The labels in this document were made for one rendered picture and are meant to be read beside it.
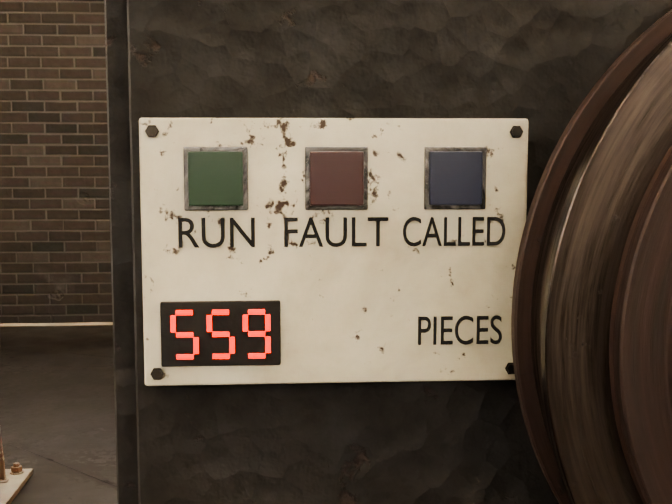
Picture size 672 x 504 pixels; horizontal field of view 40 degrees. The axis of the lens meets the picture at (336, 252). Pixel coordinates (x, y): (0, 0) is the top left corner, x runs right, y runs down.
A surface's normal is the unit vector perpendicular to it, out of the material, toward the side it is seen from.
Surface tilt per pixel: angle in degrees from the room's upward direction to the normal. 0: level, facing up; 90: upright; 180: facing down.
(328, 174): 90
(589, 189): 90
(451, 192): 90
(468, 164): 90
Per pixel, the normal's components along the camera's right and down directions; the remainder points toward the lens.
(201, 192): 0.07, 0.11
